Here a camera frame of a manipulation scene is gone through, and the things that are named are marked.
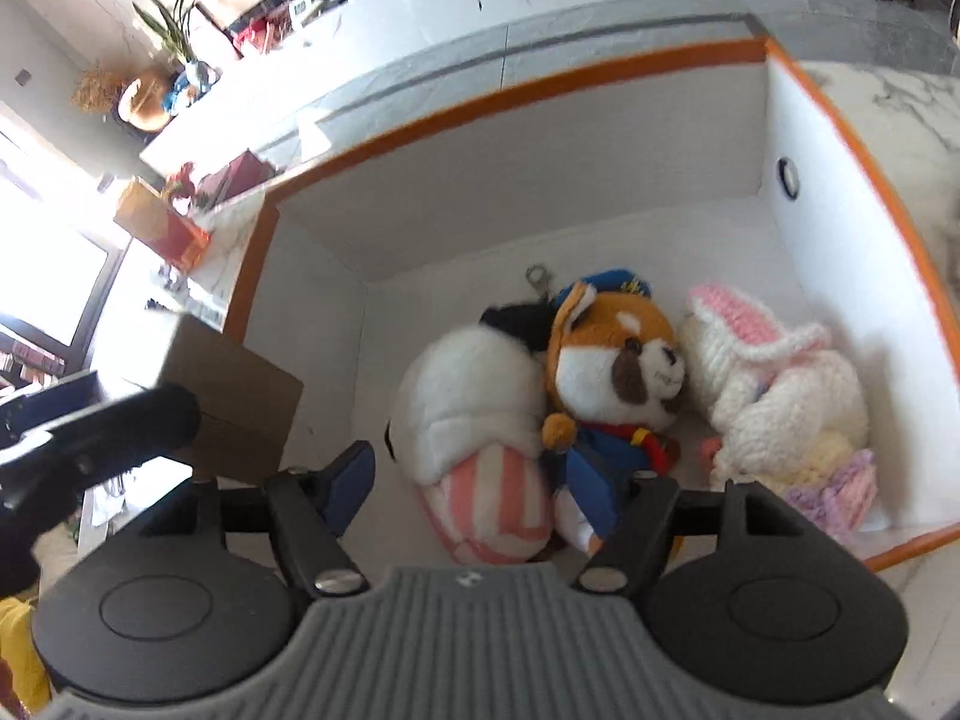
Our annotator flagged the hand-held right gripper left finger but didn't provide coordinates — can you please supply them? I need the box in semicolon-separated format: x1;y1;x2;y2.
139;441;376;599

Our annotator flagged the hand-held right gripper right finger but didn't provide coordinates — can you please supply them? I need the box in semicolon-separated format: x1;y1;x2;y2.
574;471;807;593

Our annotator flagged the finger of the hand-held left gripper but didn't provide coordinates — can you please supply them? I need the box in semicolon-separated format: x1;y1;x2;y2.
45;384;202;482

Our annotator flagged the fox plush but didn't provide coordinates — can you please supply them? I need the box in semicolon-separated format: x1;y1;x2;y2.
525;264;687;556

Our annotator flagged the orange cardboard box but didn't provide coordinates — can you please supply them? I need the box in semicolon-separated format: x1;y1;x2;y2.
225;37;960;575

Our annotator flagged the brown cardboard box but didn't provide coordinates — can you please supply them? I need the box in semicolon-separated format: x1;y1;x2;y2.
154;313;305;488

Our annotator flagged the yellow cloth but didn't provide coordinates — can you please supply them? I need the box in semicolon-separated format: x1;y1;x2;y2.
0;592;53;715

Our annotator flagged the white pink striped plush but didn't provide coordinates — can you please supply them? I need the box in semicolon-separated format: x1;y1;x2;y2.
386;304;557;565

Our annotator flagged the white pink knitted bunny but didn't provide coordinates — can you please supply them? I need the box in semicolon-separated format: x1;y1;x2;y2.
679;281;871;488

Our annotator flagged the lilac knitted toy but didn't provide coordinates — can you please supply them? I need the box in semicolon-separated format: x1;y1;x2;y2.
784;450;878;541

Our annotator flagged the red yellow carton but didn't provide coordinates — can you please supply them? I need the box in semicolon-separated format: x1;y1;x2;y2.
112;176;211;271

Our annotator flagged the small red potted plant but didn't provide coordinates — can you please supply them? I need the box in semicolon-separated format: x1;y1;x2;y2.
165;163;209;209

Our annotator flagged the maroon box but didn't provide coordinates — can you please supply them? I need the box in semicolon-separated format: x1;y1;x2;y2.
199;152;282;207

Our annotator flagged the round tan vase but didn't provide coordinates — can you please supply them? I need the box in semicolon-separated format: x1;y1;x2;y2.
71;64;181;132

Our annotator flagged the blue toy figure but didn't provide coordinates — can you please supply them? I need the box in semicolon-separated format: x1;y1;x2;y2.
169;64;222;113

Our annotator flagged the leafy plant in vase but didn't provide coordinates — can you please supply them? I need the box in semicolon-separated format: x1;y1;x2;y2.
133;0;222;87

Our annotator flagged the white marble tv cabinet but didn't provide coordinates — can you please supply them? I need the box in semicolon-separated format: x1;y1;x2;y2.
139;0;878;188

